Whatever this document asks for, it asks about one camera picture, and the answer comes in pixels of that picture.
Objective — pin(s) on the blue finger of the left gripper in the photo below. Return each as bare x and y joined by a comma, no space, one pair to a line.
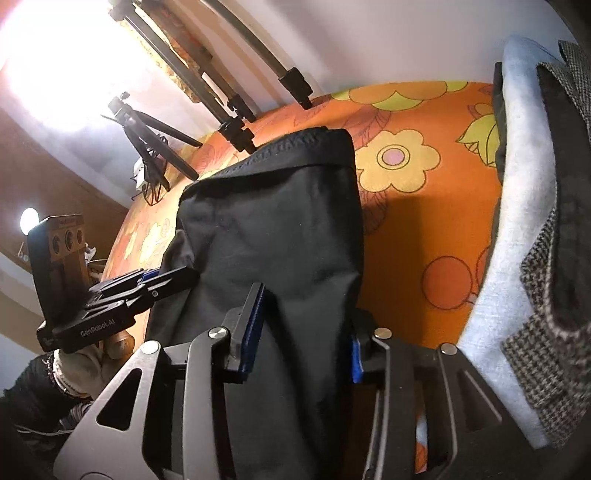
149,274

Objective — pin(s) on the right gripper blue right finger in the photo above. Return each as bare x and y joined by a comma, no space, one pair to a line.
360,367

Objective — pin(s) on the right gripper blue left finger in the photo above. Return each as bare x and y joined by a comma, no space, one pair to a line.
245,325

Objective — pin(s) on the black pants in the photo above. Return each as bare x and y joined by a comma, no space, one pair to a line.
289,217

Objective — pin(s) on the left gloved hand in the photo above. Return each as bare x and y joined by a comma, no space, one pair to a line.
86,372

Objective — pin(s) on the white clip desk lamp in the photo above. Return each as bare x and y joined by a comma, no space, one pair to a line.
28,220

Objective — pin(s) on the small black tripod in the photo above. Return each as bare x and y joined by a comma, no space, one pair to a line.
149,137

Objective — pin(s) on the folded grey garment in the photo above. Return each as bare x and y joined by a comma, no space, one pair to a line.
550,353

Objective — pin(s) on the silver tripod stand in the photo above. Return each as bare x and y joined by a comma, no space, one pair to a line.
215,93

